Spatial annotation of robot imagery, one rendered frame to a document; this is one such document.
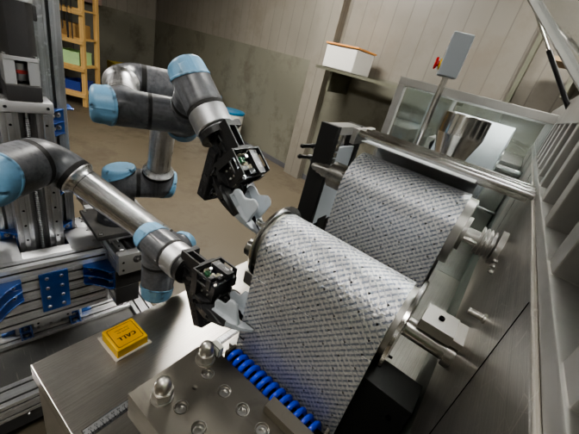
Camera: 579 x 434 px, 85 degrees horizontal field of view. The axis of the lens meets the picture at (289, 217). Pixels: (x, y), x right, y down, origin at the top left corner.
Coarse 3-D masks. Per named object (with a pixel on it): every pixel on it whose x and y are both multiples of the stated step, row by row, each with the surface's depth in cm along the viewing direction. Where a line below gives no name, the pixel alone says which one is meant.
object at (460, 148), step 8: (440, 136) 99; (448, 136) 96; (456, 136) 95; (440, 144) 99; (448, 144) 97; (456, 144) 96; (464, 144) 95; (472, 144) 95; (480, 144) 97; (440, 152) 100; (448, 152) 98; (456, 152) 97; (464, 152) 97; (464, 160) 100
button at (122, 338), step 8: (128, 320) 75; (112, 328) 72; (120, 328) 73; (128, 328) 73; (136, 328) 74; (104, 336) 70; (112, 336) 70; (120, 336) 71; (128, 336) 71; (136, 336) 72; (144, 336) 72; (112, 344) 69; (120, 344) 69; (128, 344) 70; (136, 344) 71; (120, 352) 68
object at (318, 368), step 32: (256, 288) 56; (256, 320) 58; (288, 320) 53; (256, 352) 60; (288, 352) 55; (320, 352) 50; (352, 352) 46; (288, 384) 57; (320, 384) 52; (352, 384) 48; (320, 416) 54
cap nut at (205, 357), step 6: (204, 342) 57; (210, 342) 57; (204, 348) 56; (210, 348) 57; (198, 354) 57; (204, 354) 57; (210, 354) 57; (198, 360) 58; (204, 360) 57; (210, 360) 58; (204, 366) 57
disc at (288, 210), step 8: (288, 208) 56; (296, 208) 59; (272, 216) 54; (280, 216) 55; (264, 224) 53; (272, 224) 54; (264, 232) 53; (256, 240) 53; (256, 248) 54; (248, 256) 54; (248, 264) 55
